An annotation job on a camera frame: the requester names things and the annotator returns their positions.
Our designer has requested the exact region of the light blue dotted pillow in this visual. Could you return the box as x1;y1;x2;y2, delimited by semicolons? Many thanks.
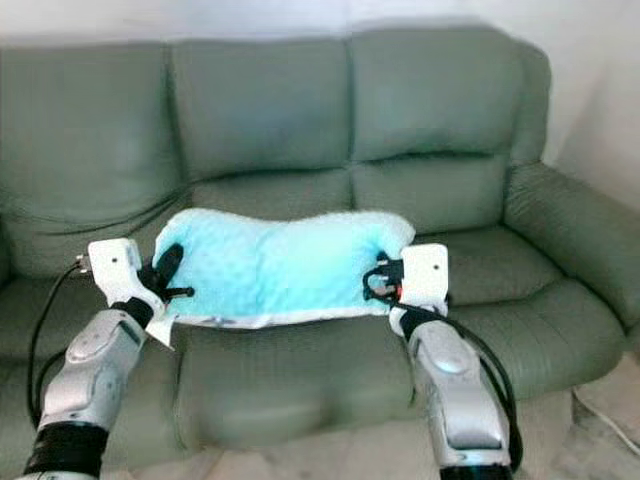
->
145;208;417;351

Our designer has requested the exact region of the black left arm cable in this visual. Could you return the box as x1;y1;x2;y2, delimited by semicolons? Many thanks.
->
27;255;91;431

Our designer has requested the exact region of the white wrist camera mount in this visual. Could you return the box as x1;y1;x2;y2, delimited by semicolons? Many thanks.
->
87;238;166;321
398;243;449;309

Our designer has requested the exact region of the white floor cable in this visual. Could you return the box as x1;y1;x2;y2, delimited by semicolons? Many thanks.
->
573;388;640;453

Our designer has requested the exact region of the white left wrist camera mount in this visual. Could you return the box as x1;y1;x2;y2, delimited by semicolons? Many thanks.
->
87;238;166;321

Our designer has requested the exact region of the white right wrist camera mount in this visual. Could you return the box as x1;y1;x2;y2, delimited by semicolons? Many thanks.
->
398;243;449;309

